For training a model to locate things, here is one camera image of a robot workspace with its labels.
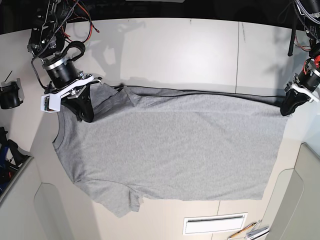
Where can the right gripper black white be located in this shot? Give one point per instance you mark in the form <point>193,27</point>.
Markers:
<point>70,87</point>

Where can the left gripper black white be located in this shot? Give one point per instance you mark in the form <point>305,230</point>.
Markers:
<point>301,89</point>

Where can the grey T-shirt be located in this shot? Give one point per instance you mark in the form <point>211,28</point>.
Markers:
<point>146,143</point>

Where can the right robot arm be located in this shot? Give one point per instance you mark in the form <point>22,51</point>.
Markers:
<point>50,43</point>

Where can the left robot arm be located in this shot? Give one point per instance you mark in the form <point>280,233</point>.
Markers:
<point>306,12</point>

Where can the black cylindrical cup holder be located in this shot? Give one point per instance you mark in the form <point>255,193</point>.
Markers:
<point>9,96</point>

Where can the blue black tools pile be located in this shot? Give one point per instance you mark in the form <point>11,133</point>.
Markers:
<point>10,159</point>

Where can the wooden pencil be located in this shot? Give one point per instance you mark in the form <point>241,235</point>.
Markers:
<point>242,230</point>

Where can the white folded tool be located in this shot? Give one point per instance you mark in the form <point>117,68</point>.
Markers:
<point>257,232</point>

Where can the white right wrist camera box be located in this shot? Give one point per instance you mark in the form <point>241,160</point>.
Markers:
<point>50,103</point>

